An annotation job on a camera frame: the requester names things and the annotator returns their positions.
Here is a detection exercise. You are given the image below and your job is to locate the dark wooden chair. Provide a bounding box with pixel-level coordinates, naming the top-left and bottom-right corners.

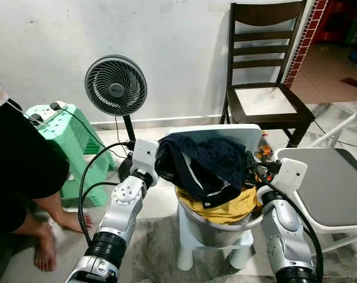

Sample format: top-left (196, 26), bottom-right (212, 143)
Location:
top-left (220, 0), bottom-right (316, 148)

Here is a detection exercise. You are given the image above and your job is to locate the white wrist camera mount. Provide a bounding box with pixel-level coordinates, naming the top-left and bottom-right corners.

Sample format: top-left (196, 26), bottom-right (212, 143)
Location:
top-left (131, 137), bottom-right (160, 177)
top-left (271, 158), bottom-right (309, 198)

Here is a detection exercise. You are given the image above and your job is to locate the white plastic kid chair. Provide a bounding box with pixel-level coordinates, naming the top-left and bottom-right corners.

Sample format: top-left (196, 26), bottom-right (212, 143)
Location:
top-left (165, 124), bottom-right (266, 272)

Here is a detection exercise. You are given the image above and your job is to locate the green plastic stool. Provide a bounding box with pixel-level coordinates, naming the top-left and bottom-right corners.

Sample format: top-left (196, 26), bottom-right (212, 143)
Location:
top-left (25, 101), bottom-right (117, 207)

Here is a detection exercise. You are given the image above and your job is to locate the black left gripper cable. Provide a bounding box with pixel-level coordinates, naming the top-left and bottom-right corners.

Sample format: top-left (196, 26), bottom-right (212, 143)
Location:
top-left (81, 180), bottom-right (117, 204)

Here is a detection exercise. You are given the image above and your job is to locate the red plastic stool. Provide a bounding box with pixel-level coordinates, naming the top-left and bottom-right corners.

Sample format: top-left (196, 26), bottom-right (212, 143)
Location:
top-left (317, 0), bottom-right (353, 42)

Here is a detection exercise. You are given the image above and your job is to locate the black left camera cable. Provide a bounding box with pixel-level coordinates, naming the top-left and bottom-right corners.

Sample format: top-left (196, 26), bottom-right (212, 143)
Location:
top-left (78, 140), bottom-right (135, 245)

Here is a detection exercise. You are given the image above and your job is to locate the black standing fan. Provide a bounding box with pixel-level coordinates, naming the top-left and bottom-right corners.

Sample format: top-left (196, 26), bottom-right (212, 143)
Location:
top-left (84, 54), bottom-right (148, 180)

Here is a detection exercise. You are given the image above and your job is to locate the small orange red toy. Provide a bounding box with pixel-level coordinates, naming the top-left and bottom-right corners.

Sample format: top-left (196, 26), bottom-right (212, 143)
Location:
top-left (258, 133), bottom-right (273, 163)

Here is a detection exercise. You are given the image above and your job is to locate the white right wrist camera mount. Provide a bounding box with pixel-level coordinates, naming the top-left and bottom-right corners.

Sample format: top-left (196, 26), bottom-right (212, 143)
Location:
top-left (271, 158), bottom-right (309, 198)

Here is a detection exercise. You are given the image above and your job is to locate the yellow garment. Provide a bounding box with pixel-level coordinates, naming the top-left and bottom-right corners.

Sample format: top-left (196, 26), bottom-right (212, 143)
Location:
top-left (177, 186), bottom-right (263, 225)

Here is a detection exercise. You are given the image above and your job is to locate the person in black shorts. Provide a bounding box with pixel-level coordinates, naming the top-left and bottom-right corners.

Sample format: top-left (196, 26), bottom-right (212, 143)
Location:
top-left (0, 80), bottom-right (93, 273)

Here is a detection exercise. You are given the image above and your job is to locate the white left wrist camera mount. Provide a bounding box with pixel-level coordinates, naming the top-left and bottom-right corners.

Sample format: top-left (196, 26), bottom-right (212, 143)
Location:
top-left (131, 137), bottom-right (160, 177)

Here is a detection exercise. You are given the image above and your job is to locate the dark garment white stripe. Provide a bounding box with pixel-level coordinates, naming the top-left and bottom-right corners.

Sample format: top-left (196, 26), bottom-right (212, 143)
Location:
top-left (178, 154), bottom-right (245, 208)

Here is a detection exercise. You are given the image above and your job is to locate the white power strip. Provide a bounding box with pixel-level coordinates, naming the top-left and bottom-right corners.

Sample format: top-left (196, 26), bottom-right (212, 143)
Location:
top-left (28, 101), bottom-right (68, 123)

